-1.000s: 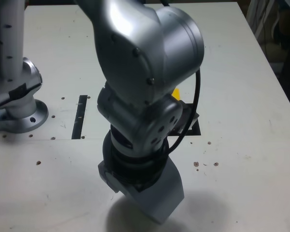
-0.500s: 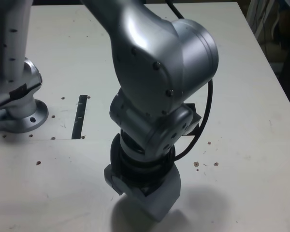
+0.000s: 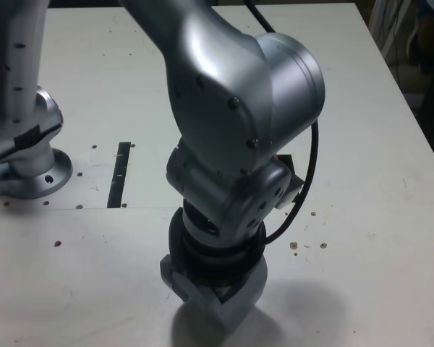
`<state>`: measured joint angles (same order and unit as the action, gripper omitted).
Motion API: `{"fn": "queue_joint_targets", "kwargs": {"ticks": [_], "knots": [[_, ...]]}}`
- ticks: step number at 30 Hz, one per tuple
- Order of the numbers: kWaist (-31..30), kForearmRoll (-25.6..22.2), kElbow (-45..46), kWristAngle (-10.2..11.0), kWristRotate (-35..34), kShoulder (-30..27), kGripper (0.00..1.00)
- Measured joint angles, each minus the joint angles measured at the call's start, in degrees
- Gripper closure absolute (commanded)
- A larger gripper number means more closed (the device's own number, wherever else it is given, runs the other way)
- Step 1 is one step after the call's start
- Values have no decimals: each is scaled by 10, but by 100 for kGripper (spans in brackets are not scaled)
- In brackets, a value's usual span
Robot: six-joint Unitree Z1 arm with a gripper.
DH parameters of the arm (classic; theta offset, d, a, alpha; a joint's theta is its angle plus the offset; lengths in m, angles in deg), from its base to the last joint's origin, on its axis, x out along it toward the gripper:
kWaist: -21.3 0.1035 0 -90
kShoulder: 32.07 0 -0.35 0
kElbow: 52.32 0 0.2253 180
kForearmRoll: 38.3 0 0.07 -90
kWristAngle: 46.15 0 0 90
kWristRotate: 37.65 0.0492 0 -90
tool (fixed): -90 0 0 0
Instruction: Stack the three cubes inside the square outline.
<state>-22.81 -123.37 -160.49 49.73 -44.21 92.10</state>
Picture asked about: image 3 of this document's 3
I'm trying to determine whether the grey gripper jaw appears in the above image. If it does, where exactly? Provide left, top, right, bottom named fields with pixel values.
left=159, top=252, right=203, bottom=308
left=184, top=259, right=269, bottom=334

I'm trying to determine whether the white metal frame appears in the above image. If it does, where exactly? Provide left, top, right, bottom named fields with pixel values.
left=367, top=0, right=420, bottom=55

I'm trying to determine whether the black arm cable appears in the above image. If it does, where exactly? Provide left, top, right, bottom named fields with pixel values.
left=242, top=0, right=320, bottom=243

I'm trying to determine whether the black tape strip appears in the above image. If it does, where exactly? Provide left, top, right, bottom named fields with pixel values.
left=107, top=142, right=132, bottom=210

